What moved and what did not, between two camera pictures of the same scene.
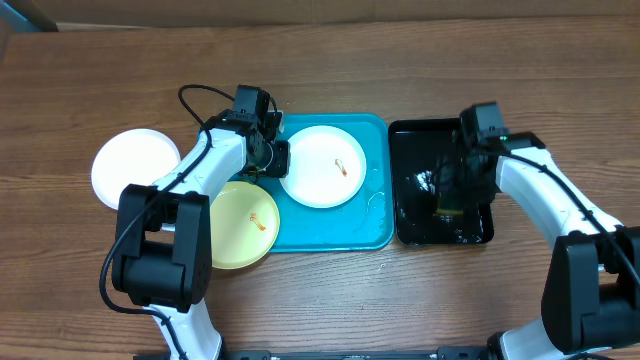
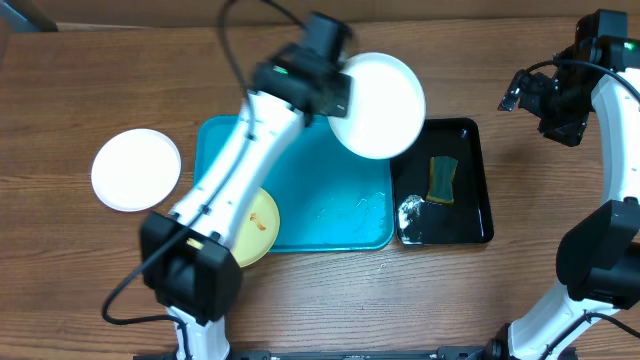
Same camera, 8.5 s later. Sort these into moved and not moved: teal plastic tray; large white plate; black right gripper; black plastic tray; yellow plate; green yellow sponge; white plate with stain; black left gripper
Moved: green yellow sponge; black right gripper; black left gripper; white plate with stain
Not moved: yellow plate; black plastic tray; large white plate; teal plastic tray
